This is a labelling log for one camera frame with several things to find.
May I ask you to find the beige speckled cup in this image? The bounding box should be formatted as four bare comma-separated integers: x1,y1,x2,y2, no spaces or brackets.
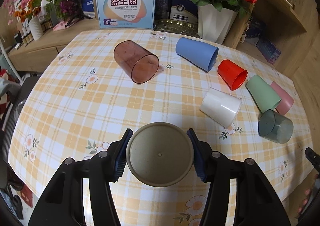
126,122,194,187

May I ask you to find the teal transparent cup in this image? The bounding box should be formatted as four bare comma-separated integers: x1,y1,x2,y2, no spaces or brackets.
258,110,293,144

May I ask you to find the white cup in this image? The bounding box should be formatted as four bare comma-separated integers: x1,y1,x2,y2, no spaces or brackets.
200,88,241,128

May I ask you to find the pink cup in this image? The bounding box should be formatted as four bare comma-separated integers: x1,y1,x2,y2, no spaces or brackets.
270,82,294,115

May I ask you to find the green cup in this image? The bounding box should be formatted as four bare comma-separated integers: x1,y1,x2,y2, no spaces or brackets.
246,75,281,113

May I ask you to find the red cup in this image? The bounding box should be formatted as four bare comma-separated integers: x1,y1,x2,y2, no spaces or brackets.
217,59,248,91

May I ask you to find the blue cup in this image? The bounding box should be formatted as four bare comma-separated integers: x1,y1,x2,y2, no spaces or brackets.
175,37,219,72

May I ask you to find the brown transparent cup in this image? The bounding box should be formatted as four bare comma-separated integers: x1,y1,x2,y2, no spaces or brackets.
113,40,159,84

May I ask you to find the person's right hand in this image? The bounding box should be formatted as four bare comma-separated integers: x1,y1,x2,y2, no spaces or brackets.
297,183,315,215

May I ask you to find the yellow plaid tablecloth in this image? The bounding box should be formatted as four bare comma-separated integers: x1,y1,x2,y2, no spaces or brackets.
7,28,315,226

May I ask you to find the wooden low cabinet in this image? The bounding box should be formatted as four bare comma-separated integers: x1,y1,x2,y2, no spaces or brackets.
8,19,99,73

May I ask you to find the purple small box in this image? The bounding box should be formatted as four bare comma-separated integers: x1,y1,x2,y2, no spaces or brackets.
256,38,281,64

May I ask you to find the white cylindrical vase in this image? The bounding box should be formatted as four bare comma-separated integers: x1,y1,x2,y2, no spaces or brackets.
28,16,44,40

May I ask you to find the wooden shelf unit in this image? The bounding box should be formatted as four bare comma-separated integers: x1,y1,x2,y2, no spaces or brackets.
222,0,320,77

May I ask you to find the glass perfume bottle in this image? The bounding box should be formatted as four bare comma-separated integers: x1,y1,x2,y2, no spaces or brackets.
288,0,296,8

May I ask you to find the light blue probiotic box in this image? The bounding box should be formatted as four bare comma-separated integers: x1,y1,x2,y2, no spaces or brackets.
96,0,156,29

